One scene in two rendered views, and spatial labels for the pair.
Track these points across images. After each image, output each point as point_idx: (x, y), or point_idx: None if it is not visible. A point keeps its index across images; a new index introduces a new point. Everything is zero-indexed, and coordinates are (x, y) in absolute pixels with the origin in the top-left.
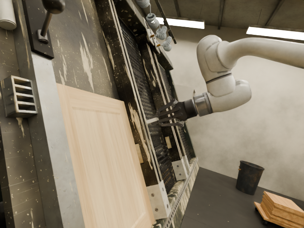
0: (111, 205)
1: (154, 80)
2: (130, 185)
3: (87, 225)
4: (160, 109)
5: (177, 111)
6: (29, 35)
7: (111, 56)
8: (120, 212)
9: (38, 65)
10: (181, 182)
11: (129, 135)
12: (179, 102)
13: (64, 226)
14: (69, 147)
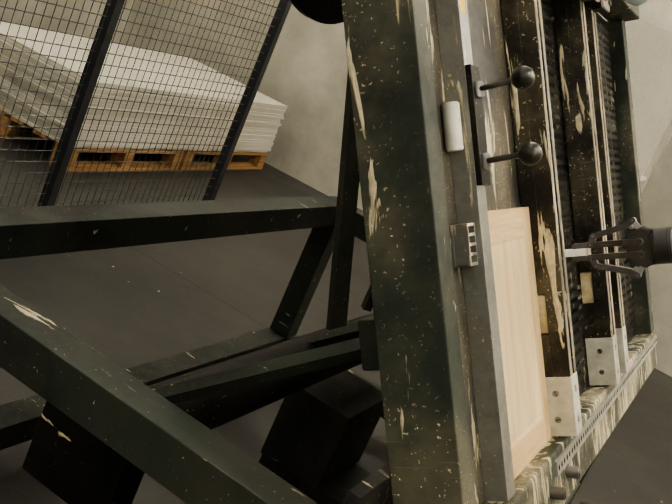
0: (513, 388)
1: (581, 115)
2: (528, 367)
3: None
4: (599, 234)
5: (635, 245)
6: (477, 164)
7: (515, 104)
8: (518, 401)
9: (480, 202)
10: (602, 391)
11: (532, 279)
12: (644, 228)
13: (497, 389)
14: None
